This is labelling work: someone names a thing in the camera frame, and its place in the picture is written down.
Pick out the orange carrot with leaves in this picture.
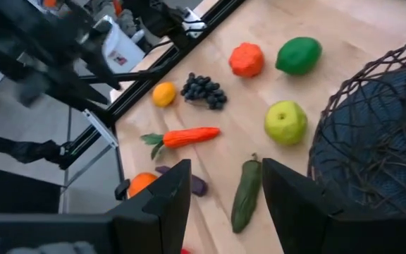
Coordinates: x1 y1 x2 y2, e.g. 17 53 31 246
140 126 221 160

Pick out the white bin with label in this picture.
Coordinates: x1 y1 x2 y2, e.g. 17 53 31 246
100 16 146 73

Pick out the dark grape bunch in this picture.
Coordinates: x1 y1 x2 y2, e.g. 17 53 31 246
180 72 228 111

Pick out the yellow orange lemon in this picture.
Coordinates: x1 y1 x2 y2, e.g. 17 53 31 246
152 81 178 108

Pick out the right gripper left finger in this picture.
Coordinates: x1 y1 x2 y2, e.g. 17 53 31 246
107 159 192 254

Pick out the orange red tomato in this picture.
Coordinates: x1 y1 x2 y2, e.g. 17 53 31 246
228 42 265 78

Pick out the yellow green apple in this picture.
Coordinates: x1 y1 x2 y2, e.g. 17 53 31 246
264 99 309 146

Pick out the small black bracket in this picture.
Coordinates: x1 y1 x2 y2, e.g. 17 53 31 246
114 179 131 201

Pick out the green lime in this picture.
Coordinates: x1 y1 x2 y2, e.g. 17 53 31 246
275 36 323 76

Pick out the dark green cucumber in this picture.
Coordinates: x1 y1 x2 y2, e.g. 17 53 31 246
230 152 262 234

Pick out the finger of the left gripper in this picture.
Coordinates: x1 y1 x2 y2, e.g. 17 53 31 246
82 35 122 91
44 72 111 106

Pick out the orange fruit green stem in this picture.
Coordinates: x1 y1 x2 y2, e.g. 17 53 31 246
128 171 159 198

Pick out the black wire basket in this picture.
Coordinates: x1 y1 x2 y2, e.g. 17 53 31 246
307 35 406 217

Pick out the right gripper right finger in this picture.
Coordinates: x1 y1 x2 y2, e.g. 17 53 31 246
262 157 362 254

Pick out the purple eggplant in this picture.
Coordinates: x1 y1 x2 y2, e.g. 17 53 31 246
155 165 209 198

